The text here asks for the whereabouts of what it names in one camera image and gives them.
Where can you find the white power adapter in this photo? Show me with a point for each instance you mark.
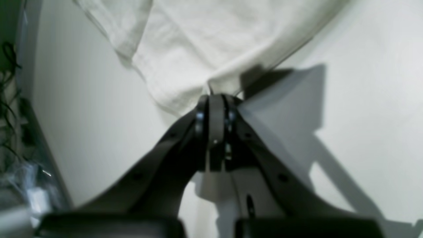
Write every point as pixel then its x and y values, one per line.
pixel 39 201

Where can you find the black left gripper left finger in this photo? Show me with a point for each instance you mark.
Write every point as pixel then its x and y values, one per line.
pixel 145 201

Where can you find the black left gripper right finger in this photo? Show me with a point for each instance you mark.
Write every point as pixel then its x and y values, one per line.
pixel 291 210

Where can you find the beige T-shirt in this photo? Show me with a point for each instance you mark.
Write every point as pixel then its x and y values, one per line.
pixel 186 48

